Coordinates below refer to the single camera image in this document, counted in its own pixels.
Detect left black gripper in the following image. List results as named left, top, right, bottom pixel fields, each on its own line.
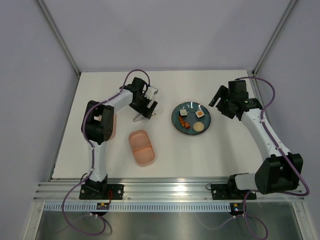
left=130, top=92, right=157, bottom=119

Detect pink lunch box lid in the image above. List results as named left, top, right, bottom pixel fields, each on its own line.
left=110, top=113, right=117, bottom=140

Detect cucumber sushi roll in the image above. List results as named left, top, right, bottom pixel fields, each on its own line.
left=178, top=108, right=188, bottom=118

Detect white cat paw tongs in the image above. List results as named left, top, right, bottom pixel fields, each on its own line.
left=133, top=108, right=164, bottom=123

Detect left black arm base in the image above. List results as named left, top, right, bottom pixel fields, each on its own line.
left=79, top=184, right=124, bottom=200

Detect pink divided lunch box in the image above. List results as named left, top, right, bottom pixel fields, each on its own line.
left=128, top=129, right=156, bottom=167

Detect white slotted cable duct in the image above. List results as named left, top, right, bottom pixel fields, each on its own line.
left=44, top=202, right=231, bottom=213

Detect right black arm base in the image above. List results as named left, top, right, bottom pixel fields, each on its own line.
left=205, top=183, right=248, bottom=201

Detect orange salmon sushi roll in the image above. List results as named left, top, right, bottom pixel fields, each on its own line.
left=195, top=109, right=205, bottom=119

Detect right aluminium frame post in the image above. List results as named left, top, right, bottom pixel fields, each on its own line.
left=251, top=0, right=300, bottom=76

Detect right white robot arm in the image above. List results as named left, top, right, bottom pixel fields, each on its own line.
left=209, top=77, right=303, bottom=198

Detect aluminium mounting rail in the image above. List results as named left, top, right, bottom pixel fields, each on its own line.
left=33, top=176, right=306, bottom=203

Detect left aluminium frame post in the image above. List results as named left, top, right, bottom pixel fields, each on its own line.
left=34, top=0, right=81, bottom=79

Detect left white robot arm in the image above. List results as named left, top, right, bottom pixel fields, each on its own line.
left=81, top=77, right=158, bottom=199

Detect aluminium frame post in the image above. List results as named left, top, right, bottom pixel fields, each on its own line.
left=34, top=0, right=81, bottom=79
left=251, top=0, right=300, bottom=76

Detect beige steamed bun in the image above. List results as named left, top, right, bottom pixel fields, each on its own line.
left=192, top=121, right=205, bottom=133

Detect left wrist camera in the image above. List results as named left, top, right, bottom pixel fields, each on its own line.
left=145, top=86, right=159, bottom=100

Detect blue ceramic plate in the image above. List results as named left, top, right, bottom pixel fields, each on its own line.
left=171, top=101, right=212, bottom=136

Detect long brown sausage piece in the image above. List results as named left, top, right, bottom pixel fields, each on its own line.
left=178, top=116, right=185, bottom=127

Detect short red sausage piece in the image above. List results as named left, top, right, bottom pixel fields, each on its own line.
left=184, top=122, right=190, bottom=130

